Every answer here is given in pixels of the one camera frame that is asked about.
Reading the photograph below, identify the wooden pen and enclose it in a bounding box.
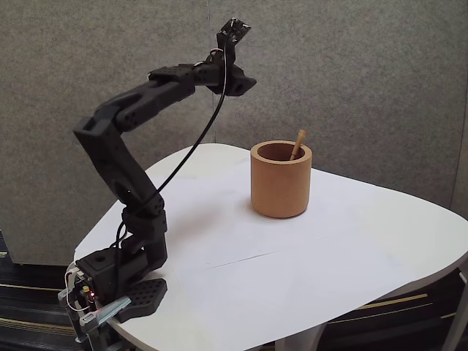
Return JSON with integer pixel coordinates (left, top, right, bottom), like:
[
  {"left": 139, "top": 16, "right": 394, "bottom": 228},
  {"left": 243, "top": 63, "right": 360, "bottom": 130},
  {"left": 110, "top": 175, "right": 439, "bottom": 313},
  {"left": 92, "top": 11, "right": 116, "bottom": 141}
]
[{"left": 290, "top": 129, "right": 309, "bottom": 162}]

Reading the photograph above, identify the brown cylindrical pen holder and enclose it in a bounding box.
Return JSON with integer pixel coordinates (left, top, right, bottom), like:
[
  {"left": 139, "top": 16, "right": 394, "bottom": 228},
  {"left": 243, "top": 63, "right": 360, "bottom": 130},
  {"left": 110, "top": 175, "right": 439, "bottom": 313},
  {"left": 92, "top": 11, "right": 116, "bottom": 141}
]
[{"left": 250, "top": 140, "right": 314, "bottom": 219}]

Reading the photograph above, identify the grey felt partition panel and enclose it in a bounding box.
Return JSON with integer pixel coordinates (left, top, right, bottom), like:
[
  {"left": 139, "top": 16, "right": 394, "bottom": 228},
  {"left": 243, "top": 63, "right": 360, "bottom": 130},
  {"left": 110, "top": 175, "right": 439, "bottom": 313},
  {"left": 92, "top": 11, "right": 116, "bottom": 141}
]
[
  {"left": 209, "top": 0, "right": 468, "bottom": 220},
  {"left": 0, "top": 0, "right": 217, "bottom": 266}
]

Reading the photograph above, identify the motor controller circuit board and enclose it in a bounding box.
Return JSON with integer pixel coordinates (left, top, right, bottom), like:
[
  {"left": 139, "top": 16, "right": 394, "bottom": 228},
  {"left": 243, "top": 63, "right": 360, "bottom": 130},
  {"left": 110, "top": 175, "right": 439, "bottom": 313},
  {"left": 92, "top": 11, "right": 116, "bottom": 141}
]
[{"left": 74, "top": 276, "right": 100, "bottom": 305}]

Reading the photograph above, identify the grey metal table clamp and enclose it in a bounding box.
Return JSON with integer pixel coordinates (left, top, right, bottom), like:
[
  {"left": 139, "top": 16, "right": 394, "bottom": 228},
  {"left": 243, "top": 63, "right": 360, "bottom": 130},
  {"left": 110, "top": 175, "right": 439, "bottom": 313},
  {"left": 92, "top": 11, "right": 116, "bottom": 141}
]
[{"left": 57, "top": 290, "right": 132, "bottom": 351}]

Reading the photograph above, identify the white table leg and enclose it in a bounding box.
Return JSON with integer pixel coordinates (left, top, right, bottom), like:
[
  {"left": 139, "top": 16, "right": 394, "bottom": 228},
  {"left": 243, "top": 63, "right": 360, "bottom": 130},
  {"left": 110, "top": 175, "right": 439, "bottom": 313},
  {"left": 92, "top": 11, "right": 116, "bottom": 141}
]
[
  {"left": 442, "top": 265, "right": 468, "bottom": 351},
  {"left": 274, "top": 321, "right": 325, "bottom": 351}
]

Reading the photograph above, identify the bare circuit board camera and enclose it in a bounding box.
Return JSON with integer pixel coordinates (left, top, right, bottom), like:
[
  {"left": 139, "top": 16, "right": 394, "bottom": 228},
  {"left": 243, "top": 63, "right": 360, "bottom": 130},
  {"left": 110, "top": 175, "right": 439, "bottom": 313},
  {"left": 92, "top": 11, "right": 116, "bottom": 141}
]
[{"left": 218, "top": 17, "right": 252, "bottom": 45}]

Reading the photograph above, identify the black camera cable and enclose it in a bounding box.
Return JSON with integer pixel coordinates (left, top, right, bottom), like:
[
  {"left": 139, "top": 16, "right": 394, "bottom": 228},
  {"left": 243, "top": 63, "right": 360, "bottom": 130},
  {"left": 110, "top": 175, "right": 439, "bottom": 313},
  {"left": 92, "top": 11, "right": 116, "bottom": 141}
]
[{"left": 114, "top": 27, "right": 235, "bottom": 264}]

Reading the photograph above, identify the thin white wire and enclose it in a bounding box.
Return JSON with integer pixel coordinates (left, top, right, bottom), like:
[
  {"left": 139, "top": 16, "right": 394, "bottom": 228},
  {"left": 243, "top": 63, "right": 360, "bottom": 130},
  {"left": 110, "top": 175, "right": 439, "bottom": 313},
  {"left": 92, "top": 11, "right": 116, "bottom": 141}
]
[{"left": 64, "top": 268, "right": 93, "bottom": 312}]

